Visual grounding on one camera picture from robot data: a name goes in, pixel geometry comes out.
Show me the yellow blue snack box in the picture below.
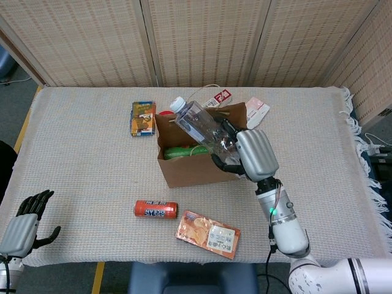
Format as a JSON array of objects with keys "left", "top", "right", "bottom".
[{"left": 128, "top": 100, "right": 157, "bottom": 138}]

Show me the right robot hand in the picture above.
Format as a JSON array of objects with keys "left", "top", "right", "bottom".
[{"left": 209, "top": 111, "right": 280, "bottom": 182}]

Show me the white woven tablecloth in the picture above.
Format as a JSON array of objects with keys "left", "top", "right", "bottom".
[{"left": 0, "top": 85, "right": 392, "bottom": 269}]

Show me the red white carton box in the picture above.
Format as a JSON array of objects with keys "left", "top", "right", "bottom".
[{"left": 203, "top": 88, "right": 232, "bottom": 108}]

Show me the orange Arctic Ocean can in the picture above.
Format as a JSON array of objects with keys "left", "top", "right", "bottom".
[{"left": 134, "top": 199, "right": 179, "bottom": 219}]

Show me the black object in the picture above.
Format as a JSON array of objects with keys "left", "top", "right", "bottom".
[{"left": 0, "top": 140, "right": 18, "bottom": 205}]

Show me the orange cookie box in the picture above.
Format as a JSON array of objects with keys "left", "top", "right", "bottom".
[{"left": 174, "top": 209, "right": 241, "bottom": 260}]

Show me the green chips canister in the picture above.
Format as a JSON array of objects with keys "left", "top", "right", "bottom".
[{"left": 164, "top": 146, "right": 211, "bottom": 160}]

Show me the pink white pouch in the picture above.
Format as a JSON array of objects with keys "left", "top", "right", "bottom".
[{"left": 244, "top": 97, "right": 271, "bottom": 129}]

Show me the clear plastic water bottle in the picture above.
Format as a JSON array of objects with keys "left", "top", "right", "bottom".
[{"left": 170, "top": 96, "right": 243, "bottom": 165}]

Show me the white floor cable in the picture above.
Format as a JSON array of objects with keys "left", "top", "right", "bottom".
[{"left": 0, "top": 75, "right": 32, "bottom": 86}]

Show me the blue padded seat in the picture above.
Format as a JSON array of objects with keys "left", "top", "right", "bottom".
[{"left": 127, "top": 262, "right": 260, "bottom": 294}]

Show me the bamboo folding screen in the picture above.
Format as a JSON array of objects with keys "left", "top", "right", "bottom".
[{"left": 0, "top": 0, "right": 392, "bottom": 126}]

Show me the brown paper bag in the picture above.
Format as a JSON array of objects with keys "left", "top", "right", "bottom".
[{"left": 154, "top": 85, "right": 249, "bottom": 189}]

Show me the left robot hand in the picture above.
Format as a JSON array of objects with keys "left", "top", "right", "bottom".
[{"left": 0, "top": 189, "right": 61, "bottom": 258}]

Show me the black equipment box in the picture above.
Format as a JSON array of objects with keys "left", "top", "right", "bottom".
[{"left": 367, "top": 154, "right": 392, "bottom": 182}]

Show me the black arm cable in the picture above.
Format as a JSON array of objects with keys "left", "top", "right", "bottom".
[{"left": 256, "top": 214, "right": 292, "bottom": 294}]

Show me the blue grey chair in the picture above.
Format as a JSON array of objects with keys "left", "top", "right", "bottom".
[{"left": 0, "top": 45, "right": 16, "bottom": 83}]

